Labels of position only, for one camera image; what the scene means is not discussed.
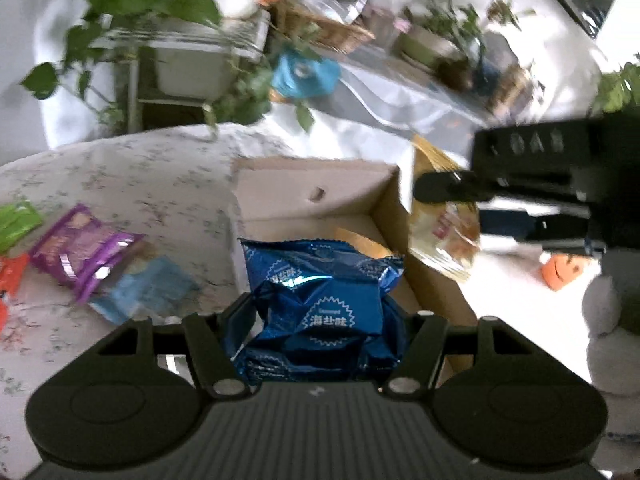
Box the beige bottle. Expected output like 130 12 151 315
492 67 533 116

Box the small leafy plant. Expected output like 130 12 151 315
592 60 640 116

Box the light blue snack packet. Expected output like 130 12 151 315
89 255 201 326

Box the white metal plant stand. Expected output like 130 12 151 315
107 10 271 126

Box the wicker basket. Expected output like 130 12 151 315
277 2 376 56

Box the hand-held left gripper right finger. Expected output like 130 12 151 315
382 310 543 401

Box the purple snack packet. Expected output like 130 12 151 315
29 204 146 306

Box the small orange toy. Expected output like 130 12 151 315
541 254 586 292

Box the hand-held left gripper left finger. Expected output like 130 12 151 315
97 292 258 401

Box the dark brown jar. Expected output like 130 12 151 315
440 57 476 92

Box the rectangular white planter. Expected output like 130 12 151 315
152 42 261 98

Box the white cardboard box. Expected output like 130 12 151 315
230 134 483 381

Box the red snack packet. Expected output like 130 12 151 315
0 252 31 331

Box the green snack packet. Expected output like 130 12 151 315
0 200 43 253

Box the dark blue snack packet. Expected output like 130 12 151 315
222 237 411 386

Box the blue plastic bag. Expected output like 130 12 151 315
272 52 341 101

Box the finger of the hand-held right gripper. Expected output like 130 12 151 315
479 209 593 252
414 170 493 204

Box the small plant in green pot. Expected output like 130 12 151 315
395 0 538 73

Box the floral tablecloth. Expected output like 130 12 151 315
0 122 301 461

